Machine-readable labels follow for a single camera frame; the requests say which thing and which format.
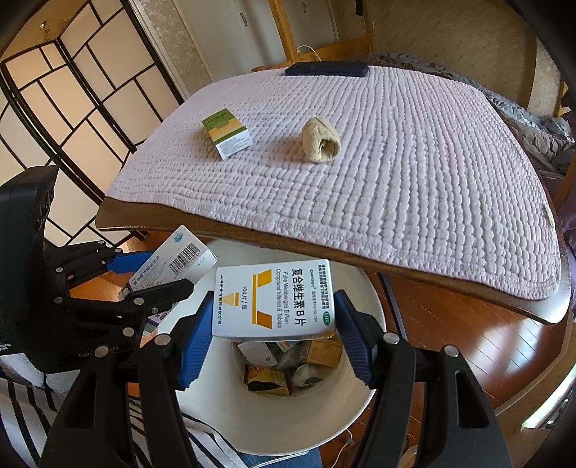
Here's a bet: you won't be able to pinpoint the black framed folding screen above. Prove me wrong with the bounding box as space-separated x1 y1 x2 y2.
0 0 190 253

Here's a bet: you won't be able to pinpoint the white box with green logo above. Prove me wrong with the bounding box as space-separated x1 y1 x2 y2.
238 341 282 367

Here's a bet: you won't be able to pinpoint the white box yellow print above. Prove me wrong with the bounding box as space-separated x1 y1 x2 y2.
211 258 337 340

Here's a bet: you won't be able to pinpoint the white box with barcode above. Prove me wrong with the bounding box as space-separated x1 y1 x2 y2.
121 225 218 334

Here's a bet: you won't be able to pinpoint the striped black white shirt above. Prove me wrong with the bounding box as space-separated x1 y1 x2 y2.
0 351 244 468

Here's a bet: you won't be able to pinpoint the white green packet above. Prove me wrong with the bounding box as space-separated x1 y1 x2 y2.
292 364 331 387

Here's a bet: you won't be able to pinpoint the blue jeans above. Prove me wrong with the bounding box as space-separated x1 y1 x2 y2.
238 445 325 468

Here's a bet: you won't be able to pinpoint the green medicine box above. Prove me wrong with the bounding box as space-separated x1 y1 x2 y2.
201 109 253 161

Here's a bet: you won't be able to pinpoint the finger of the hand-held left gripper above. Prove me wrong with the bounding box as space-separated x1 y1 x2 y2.
44 240 156 289
54 279 194 343

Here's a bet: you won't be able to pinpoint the white quilted mat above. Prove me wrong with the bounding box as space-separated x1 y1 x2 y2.
105 63 565 301

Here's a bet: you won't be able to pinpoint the yellow biscuit snack packet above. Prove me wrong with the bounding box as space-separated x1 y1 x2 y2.
244 364 294 396

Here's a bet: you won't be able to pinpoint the beige rolled cloth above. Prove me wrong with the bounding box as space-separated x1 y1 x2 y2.
301 116 341 163

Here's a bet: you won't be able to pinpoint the white trash bin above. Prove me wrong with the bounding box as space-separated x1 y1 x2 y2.
130 238 388 455

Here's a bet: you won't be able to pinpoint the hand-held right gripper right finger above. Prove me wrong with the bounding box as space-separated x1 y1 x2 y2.
334 290 511 468

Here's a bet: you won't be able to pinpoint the wooden bunk bed frame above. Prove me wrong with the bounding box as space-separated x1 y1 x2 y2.
267 0 376 68

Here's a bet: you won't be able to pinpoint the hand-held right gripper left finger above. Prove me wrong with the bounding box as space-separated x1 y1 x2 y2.
42 290 214 468

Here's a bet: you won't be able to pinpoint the grey blanket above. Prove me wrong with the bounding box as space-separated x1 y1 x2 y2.
369 51 576 176

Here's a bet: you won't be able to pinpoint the brown cardboard box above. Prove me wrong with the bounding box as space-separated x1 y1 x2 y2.
306 338 345 367

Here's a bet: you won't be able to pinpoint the white wardrobe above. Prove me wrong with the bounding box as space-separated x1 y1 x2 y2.
216 0 340 46

